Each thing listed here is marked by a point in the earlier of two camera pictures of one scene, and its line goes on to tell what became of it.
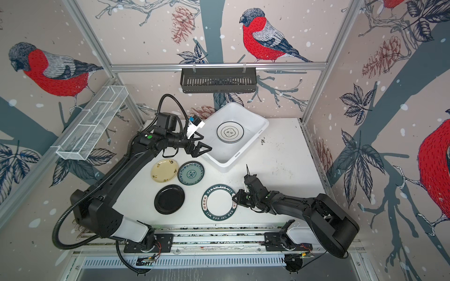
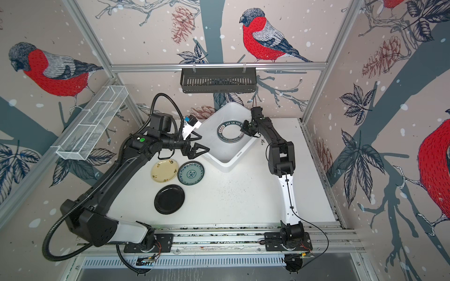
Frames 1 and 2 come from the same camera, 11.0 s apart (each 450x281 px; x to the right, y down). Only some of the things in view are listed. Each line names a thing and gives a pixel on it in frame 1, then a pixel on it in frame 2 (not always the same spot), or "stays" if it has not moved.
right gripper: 240,198 → 245,127
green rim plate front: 217,204 → 229,132
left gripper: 195,151 stays
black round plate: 169,199 stays
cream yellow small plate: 164,170 stays
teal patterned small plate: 190,172 stays
